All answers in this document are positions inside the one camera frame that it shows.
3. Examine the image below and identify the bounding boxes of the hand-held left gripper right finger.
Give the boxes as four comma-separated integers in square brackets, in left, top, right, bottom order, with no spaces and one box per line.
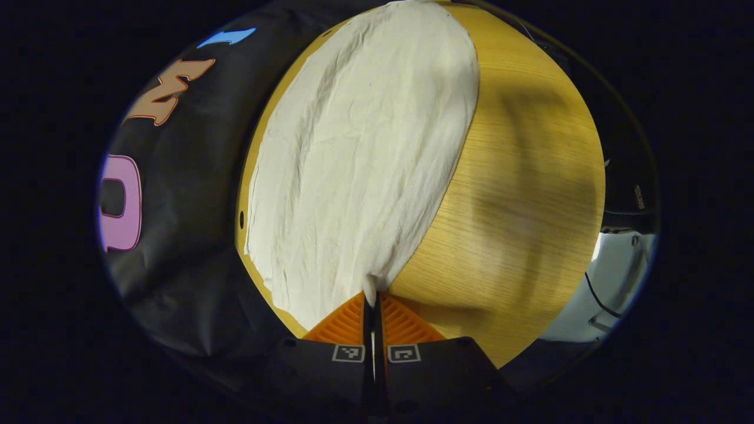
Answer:
[377,291,519,418]

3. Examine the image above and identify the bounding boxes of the white jeans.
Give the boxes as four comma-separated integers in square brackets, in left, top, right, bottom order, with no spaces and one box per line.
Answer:
[243,0,481,332]

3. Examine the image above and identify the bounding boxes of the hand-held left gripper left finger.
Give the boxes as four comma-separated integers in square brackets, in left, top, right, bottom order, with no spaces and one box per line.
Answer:
[265,290,375,416]

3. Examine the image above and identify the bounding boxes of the black backdrop cloth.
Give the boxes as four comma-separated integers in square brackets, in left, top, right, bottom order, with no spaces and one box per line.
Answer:
[97,0,378,377]

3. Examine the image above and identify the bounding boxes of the thin black floor cable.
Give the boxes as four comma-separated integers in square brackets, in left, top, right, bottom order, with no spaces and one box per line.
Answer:
[584,271,624,320]

